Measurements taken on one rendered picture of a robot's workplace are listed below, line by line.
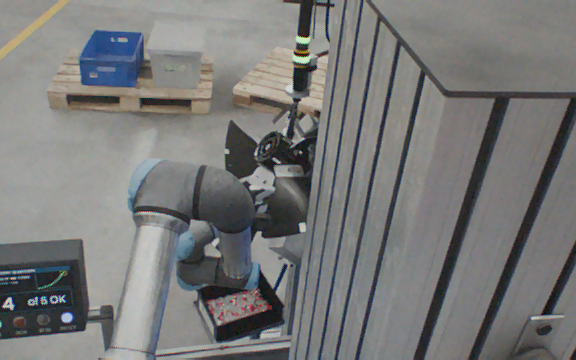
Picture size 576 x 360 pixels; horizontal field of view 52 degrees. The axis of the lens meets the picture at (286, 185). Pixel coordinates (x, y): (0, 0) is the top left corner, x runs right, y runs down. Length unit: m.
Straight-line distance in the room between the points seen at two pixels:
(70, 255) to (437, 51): 1.13
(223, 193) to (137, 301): 0.26
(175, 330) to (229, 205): 1.74
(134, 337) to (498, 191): 0.86
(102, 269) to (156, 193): 2.05
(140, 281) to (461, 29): 0.86
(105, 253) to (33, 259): 1.92
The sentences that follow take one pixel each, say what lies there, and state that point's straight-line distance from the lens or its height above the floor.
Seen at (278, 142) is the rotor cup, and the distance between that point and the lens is 1.77.
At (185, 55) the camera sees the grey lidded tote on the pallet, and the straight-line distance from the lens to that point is 4.48.
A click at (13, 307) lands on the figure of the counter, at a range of 1.45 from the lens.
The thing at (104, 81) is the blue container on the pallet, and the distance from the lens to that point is 4.67.
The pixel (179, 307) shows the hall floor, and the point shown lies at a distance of 2.97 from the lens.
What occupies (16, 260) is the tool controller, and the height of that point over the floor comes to 1.25.
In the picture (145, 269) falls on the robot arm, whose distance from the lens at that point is 1.15.
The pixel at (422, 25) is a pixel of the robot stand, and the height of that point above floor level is 2.03.
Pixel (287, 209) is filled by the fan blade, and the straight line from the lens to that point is 1.63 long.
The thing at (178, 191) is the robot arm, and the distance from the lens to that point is 1.18.
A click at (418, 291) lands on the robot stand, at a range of 0.41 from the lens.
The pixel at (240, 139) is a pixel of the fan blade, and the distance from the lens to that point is 2.03.
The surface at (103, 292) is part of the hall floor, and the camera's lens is 3.09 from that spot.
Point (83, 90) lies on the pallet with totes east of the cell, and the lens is 4.65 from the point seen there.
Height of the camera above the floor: 2.15
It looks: 35 degrees down
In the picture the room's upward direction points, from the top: 6 degrees clockwise
